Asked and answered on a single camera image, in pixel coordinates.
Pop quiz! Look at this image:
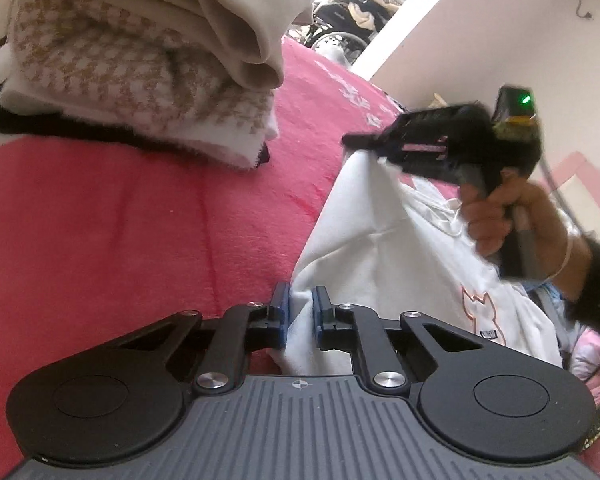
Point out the beige patterned clothes pile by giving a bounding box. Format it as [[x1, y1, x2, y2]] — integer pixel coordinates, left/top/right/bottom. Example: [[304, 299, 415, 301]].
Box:
[[2, 0, 281, 170]]

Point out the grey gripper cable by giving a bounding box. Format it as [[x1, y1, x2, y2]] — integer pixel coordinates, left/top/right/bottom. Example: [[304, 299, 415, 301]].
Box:
[[540, 157, 596, 236]]

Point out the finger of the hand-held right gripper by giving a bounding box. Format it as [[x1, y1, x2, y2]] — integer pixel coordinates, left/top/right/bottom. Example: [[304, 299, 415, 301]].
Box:
[[342, 104, 492, 154], [374, 148, 462, 184]]

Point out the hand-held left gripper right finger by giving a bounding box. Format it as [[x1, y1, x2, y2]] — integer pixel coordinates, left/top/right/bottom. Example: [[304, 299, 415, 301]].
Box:
[[313, 285, 486, 396]]

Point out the person's right hand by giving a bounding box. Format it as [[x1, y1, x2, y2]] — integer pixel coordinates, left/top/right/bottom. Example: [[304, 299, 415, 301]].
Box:
[[461, 175, 573, 283]]

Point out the pink floral blanket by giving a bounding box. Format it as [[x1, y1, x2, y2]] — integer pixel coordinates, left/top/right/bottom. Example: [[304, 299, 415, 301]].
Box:
[[0, 35, 481, 466]]

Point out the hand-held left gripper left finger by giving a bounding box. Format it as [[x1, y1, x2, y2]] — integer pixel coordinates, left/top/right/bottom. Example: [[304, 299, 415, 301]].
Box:
[[117, 282, 292, 396]]

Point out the person's pink clothing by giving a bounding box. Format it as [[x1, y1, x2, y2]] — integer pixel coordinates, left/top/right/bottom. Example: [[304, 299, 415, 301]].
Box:
[[567, 327, 600, 476]]

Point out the white wrist strap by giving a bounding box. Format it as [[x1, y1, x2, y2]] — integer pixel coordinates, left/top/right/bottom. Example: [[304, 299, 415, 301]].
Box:
[[550, 232, 576, 283]]

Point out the white printed sweatshirt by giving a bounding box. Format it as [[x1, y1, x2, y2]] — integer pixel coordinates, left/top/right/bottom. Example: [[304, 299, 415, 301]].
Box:
[[267, 152, 566, 376]]

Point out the pink headboard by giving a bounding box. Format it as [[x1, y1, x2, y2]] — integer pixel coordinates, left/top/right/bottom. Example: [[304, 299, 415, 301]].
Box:
[[550, 152, 600, 241]]

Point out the black wheelchair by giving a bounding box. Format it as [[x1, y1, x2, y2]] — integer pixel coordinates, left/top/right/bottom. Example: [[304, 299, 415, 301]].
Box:
[[302, 0, 406, 53]]

